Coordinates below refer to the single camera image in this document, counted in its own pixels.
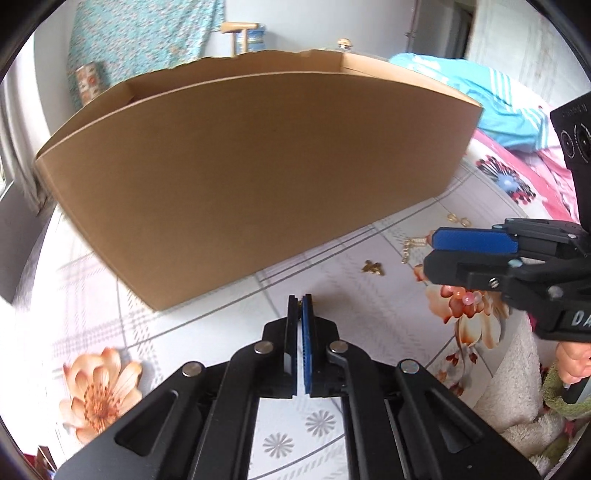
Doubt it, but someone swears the teal floral hanging cloth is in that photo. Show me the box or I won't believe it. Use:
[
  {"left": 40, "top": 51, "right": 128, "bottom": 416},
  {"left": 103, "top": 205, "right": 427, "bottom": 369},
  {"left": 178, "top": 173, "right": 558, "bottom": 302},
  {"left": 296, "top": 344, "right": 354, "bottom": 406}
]
[{"left": 67, "top": 0, "right": 227, "bottom": 88}]

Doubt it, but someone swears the brown cardboard box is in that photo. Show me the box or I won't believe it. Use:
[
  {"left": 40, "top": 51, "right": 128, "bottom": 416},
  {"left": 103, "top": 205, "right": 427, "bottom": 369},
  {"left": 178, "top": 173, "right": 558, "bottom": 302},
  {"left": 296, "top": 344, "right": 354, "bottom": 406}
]
[{"left": 34, "top": 48, "right": 484, "bottom": 312}]

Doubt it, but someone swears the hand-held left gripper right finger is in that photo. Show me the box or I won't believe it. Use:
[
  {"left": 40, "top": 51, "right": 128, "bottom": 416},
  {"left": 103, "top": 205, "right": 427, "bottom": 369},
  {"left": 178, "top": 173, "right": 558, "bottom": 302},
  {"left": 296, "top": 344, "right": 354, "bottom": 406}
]
[{"left": 302, "top": 294, "right": 542, "bottom": 480}]

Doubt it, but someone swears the cyan blanket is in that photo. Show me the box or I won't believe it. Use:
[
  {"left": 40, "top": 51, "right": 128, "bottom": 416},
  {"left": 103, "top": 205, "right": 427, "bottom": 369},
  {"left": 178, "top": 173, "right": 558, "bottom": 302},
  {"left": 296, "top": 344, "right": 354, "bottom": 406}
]
[{"left": 388, "top": 52, "right": 555, "bottom": 151}]

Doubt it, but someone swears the wooden chair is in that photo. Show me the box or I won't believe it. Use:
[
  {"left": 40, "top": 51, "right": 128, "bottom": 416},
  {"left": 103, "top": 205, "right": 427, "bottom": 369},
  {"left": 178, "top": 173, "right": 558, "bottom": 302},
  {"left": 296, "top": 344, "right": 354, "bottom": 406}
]
[{"left": 221, "top": 21, "right": 259, "bottom": 58}]

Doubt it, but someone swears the grey curtain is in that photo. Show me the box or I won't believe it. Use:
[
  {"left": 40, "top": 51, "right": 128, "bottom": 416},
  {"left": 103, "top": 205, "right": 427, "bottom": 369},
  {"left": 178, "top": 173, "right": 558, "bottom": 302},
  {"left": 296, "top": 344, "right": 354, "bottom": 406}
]
[{"left": 0, "top": 83, "right": 51, "bottom": 213}]

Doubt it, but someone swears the person's right hand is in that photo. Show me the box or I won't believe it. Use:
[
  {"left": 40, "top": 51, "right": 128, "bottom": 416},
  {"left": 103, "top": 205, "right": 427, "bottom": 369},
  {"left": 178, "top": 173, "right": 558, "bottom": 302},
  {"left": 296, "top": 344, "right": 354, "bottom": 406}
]
[{"left": 555, "top": 340, "right": 591, "bottom": 385}]

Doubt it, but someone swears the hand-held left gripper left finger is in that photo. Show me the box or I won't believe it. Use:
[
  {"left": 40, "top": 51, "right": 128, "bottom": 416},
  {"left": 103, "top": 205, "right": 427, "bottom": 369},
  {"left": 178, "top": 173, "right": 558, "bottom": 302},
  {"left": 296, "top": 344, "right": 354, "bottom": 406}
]
[{"left": 54, "top": 294, "right": 304, "bottom": 480}]

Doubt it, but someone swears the green fluffy cloth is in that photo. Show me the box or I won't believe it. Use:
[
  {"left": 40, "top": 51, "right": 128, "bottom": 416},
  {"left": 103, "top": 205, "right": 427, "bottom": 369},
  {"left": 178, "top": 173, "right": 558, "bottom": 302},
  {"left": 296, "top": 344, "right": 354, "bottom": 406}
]
[{"left": 540, "top": 360, "right": 591, "bottom": 476}]

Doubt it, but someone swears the red gift bag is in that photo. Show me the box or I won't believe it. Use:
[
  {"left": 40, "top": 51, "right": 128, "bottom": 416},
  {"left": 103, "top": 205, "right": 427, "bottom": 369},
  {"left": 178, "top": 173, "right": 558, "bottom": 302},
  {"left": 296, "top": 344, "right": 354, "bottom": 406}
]
[{"left": 28, "top": 445, "right": 58, "bottom": 474}]

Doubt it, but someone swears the patterned storage box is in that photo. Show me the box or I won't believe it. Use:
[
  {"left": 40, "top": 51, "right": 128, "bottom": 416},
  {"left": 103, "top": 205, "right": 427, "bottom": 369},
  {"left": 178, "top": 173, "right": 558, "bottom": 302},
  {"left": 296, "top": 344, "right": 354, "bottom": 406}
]
[{"left": 75, "top": 62, "right": 106, "bottom": 110}]

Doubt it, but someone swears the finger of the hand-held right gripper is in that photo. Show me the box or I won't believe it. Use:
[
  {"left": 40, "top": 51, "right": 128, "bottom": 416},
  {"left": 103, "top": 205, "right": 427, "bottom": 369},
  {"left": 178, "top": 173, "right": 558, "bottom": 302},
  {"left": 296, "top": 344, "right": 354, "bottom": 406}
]
[
  {"left": 428, "top": 218, "right": 591, "bottom": 260},
  {"left": 421, "top": 250, "right": 591, "bottom": 315}
]

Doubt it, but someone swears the blue water bottle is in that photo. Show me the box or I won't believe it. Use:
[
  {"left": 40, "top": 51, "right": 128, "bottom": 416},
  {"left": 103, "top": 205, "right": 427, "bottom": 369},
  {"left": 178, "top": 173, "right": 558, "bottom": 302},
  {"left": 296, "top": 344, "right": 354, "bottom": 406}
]
[{"left": 235, "top": 25, "right": 267, "bottom": 56}]

